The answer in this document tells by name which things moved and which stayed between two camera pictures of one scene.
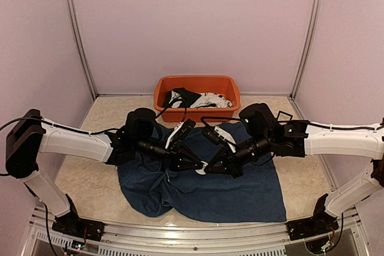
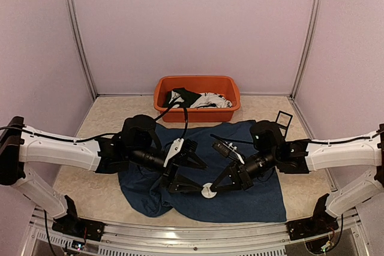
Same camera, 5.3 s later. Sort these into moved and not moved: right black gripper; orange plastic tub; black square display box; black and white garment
Moved: right black gripper
Not moved: orange plastic tub; black square display box; black and white garment
